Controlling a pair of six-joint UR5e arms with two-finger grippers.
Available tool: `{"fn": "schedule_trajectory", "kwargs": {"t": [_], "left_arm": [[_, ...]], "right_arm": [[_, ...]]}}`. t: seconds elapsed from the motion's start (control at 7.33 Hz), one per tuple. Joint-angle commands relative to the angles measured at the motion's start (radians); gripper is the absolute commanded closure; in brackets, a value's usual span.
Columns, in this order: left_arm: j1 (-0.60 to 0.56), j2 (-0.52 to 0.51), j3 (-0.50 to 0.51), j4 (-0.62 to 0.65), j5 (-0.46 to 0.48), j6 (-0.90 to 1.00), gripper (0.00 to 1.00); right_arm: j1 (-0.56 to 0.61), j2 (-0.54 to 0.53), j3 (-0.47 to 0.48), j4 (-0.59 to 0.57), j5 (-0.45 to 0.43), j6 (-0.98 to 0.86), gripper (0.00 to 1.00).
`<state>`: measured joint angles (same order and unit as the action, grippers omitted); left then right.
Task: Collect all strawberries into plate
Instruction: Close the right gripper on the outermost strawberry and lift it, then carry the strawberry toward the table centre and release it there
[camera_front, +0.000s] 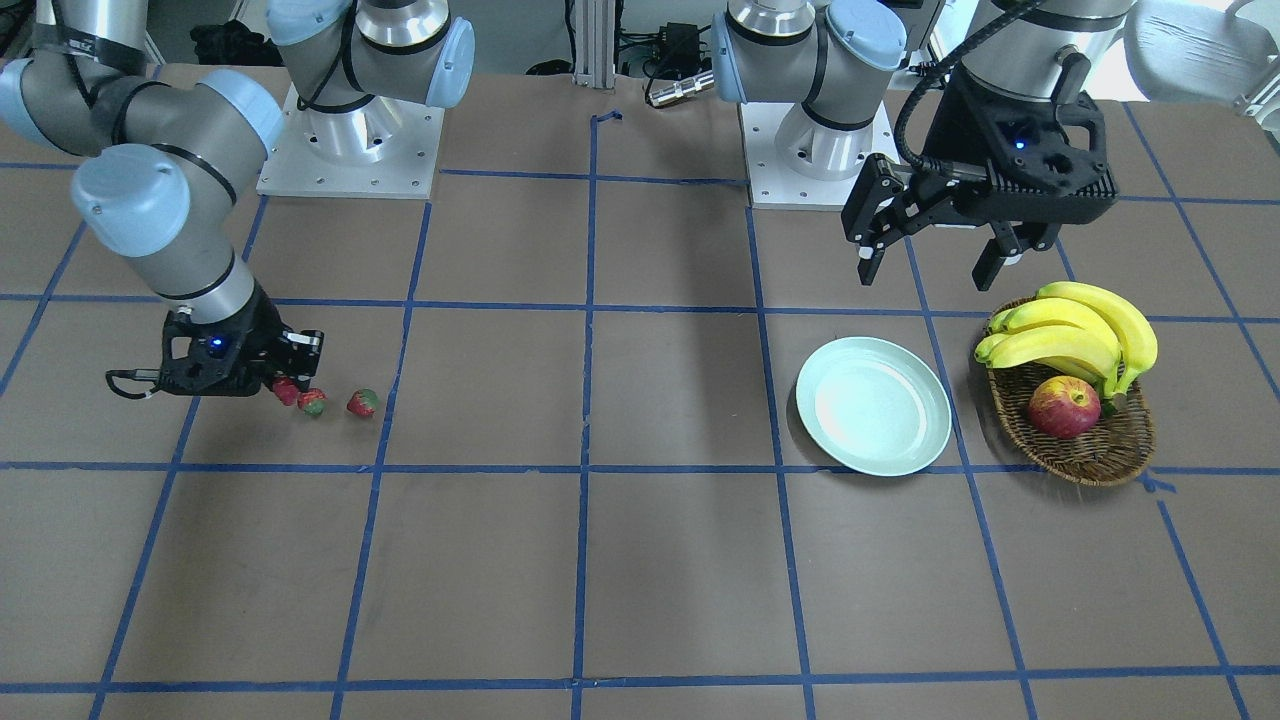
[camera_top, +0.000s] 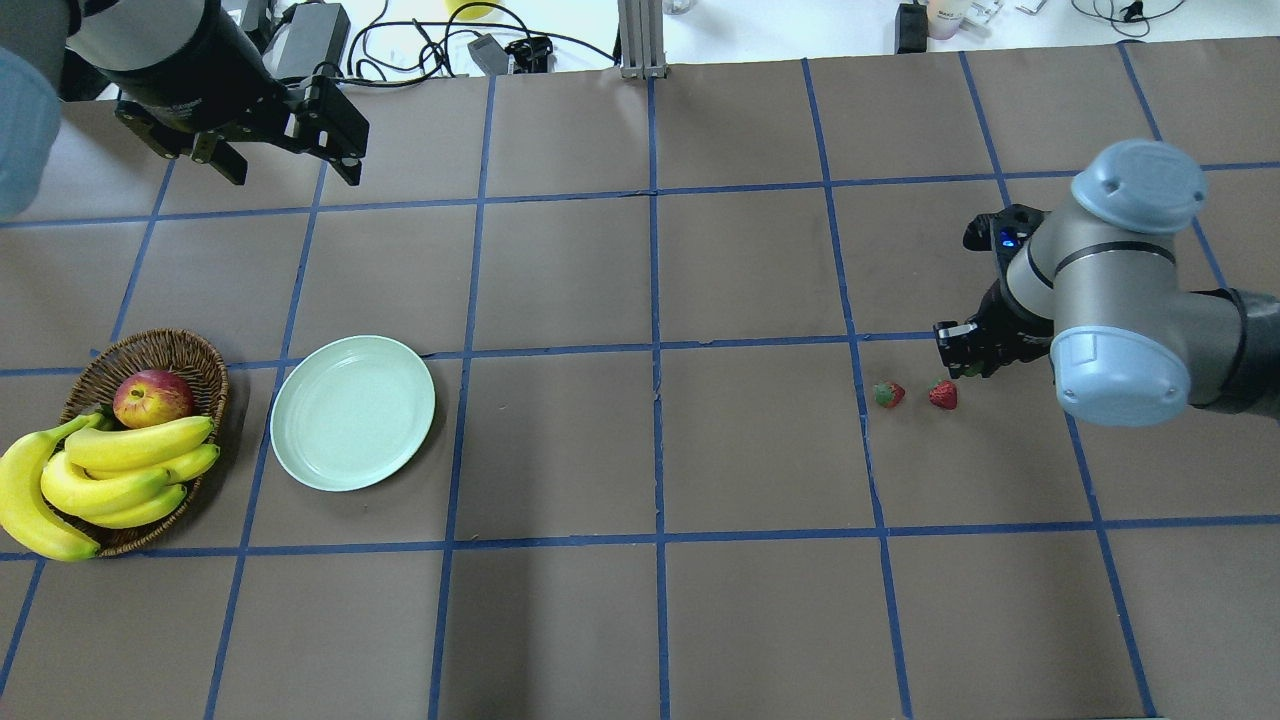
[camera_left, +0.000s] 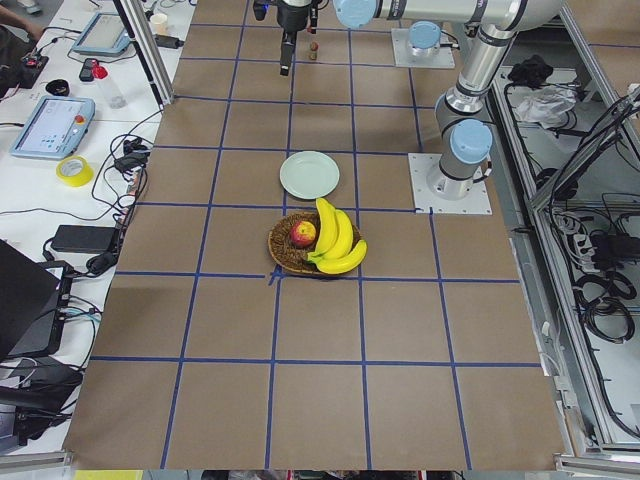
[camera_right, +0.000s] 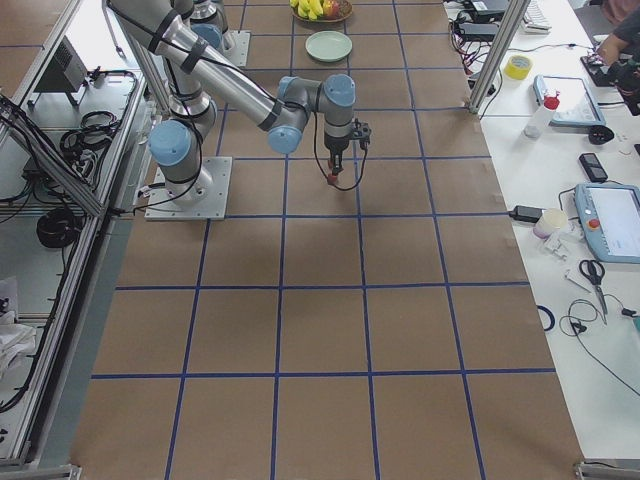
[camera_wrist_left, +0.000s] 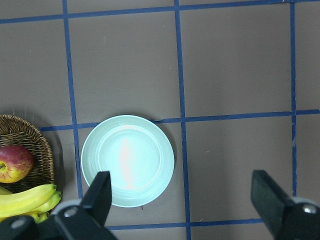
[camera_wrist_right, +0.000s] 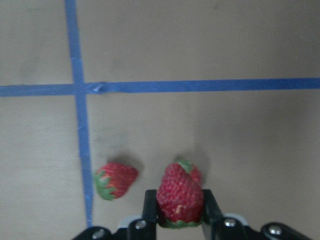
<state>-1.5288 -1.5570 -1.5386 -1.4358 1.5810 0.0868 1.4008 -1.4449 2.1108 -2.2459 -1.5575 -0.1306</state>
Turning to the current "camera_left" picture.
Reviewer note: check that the white paper cup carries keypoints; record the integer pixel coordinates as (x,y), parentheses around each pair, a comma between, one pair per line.
(159,23)

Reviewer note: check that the aluminium frame post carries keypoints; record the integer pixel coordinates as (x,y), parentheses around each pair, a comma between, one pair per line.
(142,38)

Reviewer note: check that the black small bowl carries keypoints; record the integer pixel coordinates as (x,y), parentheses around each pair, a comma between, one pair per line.
(58,87)

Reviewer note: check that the woven wicker basket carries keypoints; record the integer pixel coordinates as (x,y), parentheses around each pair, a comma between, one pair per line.
(290,257)

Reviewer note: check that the teach pendant tablet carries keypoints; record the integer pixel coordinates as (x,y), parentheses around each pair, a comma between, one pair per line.
(104,35)
(55,128)

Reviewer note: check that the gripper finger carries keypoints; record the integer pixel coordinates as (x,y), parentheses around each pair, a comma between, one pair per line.
(287,52)

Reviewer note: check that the yellow tape roll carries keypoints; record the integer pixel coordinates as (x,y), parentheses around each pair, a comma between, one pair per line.
(74,171)

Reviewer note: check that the red apple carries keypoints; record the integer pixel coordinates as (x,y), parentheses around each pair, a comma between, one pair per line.
(303,234)

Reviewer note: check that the clear bottle red cap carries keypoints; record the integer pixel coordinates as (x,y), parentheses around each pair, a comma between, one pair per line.
(107,86)

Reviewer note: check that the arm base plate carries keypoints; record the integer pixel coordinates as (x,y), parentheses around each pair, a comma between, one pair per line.
(434,192)
(442,60)

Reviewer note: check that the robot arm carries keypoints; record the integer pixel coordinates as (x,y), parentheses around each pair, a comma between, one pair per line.
(466,140)
(424,38)

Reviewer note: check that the far teach pendant tablet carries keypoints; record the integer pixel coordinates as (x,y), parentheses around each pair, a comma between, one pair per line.
(104,35)

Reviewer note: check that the yellow banana bunch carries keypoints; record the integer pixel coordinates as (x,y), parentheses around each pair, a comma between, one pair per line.
(335,252)

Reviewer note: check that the black power brick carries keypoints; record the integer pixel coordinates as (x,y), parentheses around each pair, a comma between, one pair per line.
(83,239)

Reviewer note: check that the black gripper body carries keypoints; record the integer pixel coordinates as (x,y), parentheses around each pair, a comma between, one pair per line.
(291,17)

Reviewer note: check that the white crumpled cloth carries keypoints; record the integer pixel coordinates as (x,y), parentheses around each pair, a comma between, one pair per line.
(549,106)

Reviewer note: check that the black laptop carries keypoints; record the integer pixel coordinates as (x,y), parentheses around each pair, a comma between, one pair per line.
(33,297)

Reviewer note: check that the black cloth bundle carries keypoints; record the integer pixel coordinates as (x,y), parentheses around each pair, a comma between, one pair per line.
(532,72)

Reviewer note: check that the light green plate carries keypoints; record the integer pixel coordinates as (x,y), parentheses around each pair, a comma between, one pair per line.
(308,175)

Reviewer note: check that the near teach pendant tablet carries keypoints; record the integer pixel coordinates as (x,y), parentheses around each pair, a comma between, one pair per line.
(55,128)

